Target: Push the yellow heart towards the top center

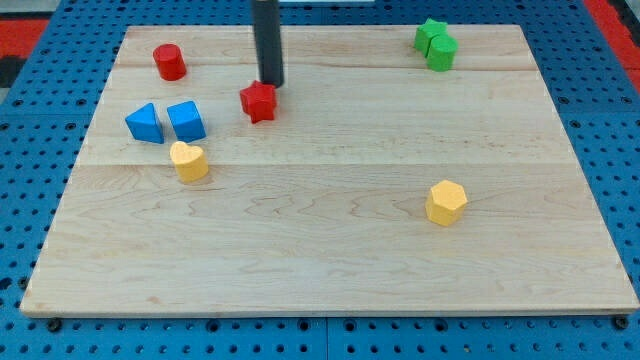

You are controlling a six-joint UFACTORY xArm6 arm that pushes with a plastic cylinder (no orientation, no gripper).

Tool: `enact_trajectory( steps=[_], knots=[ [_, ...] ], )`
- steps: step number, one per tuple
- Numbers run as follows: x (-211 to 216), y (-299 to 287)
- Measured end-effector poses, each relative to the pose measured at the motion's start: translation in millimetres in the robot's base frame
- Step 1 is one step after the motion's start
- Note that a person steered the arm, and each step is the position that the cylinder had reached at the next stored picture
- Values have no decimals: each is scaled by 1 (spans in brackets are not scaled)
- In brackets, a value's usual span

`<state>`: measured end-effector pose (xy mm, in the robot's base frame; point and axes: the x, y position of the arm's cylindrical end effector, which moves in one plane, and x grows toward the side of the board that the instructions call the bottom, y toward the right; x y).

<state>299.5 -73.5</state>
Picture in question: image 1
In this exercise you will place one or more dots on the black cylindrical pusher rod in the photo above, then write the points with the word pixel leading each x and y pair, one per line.
pixel 268 45

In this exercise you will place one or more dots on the yellow heart block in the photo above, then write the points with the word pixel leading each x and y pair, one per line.
pixel 189 161

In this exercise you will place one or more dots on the red star block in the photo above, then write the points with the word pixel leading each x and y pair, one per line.
pixel 259 101

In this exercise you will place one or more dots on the red cylinder block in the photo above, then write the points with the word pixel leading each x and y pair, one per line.
pixel 169 62

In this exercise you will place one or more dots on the blue cube block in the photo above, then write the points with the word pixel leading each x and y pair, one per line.
pixel 186 121

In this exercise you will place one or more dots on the light wooden board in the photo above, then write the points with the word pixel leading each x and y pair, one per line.
pixel 321 211

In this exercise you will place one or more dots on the green star block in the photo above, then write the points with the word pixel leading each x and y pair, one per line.
pixel 426 32

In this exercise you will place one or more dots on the blue triangle block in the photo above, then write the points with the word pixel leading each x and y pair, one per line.
pixel 144 125

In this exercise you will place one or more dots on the green cylinder block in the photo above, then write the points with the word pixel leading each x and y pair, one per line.
pixel 441 53

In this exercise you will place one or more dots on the yellow hexagon block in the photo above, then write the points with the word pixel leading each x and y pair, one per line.
pixel 445 203

